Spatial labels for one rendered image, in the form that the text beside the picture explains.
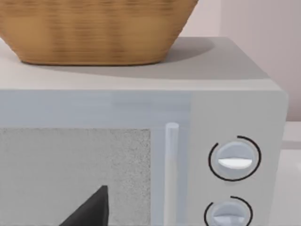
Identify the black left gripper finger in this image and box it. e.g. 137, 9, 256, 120
58, 185, 111, 226

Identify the pale microwave door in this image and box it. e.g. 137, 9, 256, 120
0, 90, 192, 226

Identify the pale grey microwave knob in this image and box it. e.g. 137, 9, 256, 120
214, 142, 256, 177
210, 201, 247, 226

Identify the pale microwave oven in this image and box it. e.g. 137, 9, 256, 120
0, 36, 289, 226

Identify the woven wicker basket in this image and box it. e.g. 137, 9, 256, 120
0, 0, 199, 66

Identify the pale microwave door handle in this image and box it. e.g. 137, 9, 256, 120
165, 122, 180, 226

